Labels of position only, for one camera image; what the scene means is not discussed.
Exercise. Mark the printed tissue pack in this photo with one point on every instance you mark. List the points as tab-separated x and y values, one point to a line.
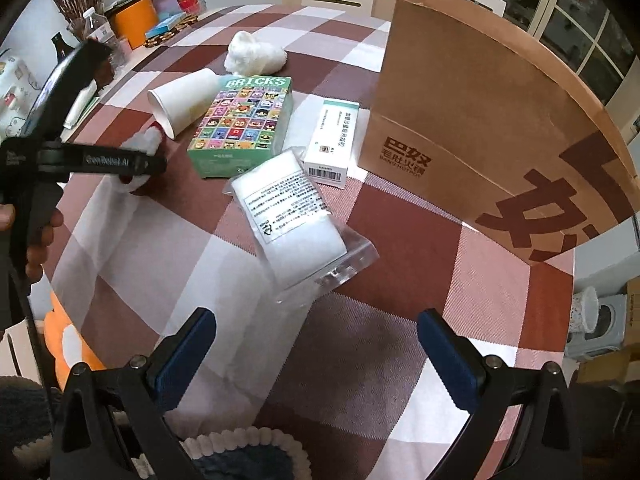
11	90

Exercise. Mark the orange white plush cushion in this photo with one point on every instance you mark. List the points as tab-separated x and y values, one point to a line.
60	340

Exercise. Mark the green printed toy box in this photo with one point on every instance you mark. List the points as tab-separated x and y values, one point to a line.
240	125

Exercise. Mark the white green paper packet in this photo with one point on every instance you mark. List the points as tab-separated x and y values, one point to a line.
82	105

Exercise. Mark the navy white plush cushion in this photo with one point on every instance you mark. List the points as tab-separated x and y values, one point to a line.
240	460

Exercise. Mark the dark brown bottle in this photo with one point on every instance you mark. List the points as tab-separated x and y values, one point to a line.
57	49

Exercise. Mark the light blue container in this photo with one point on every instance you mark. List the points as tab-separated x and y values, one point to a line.
612	322

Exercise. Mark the clear plastic water bottle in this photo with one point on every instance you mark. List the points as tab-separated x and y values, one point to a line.
100	30

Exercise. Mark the white medicine box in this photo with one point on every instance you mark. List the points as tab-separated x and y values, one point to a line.
330	145

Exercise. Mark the person's left hand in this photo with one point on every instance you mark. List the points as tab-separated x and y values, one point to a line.
42	255

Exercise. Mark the white fluffy plush toy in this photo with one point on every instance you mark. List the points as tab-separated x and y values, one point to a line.
250	52

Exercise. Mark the light blue flat box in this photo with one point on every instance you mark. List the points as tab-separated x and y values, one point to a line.
167	25

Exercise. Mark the white paper cup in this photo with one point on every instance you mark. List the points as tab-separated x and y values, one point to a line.
185	100

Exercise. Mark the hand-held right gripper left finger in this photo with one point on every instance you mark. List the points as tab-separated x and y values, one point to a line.
185	357

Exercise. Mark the brown cardboard box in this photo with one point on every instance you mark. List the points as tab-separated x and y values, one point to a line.
475	110

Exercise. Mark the purple plastic container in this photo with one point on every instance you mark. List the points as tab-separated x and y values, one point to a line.
167	2

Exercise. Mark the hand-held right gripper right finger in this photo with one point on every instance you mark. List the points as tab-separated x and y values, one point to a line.
447	357

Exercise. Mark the clear bag of white cotton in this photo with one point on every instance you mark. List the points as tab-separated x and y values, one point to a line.
290	220

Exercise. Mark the white floral bag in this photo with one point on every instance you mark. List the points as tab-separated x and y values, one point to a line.
584	312

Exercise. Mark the orange cylindrical container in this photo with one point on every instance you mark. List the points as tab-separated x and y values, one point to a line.
135	22

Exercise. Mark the brown beaded trivet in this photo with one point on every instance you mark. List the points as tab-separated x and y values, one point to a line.
156	41

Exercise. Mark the brown white checked tablecloth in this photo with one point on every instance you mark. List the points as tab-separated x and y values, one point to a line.
400	285

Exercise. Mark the dark knit cloth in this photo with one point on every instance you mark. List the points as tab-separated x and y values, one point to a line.
20	415

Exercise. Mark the cream glass door cabinet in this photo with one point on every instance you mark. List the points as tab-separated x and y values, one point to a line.
565	25

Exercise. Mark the red and white plush toy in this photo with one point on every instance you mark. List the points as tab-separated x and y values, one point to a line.
145	142

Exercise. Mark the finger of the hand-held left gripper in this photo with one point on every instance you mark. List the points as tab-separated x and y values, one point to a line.
117	162

